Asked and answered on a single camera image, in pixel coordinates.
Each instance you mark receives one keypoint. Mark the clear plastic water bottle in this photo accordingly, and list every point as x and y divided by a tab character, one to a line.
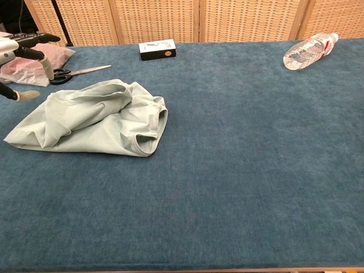
304	54

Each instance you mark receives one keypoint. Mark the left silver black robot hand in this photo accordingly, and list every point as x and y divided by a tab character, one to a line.
7	51

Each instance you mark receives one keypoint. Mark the black tripod stand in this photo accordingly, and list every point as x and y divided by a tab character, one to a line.
60	20

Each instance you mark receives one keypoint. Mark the light green t-shirt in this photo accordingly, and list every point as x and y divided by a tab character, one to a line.
94	125

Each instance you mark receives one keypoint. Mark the blue felt table cover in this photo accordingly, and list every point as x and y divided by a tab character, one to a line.
199	227

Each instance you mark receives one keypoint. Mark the translucent bag with pink garment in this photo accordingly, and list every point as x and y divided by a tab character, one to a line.
25	71

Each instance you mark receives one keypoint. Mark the small white and black box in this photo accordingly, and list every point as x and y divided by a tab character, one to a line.
156	52

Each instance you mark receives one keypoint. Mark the woven wicker folding screen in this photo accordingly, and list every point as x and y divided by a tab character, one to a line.
153	20

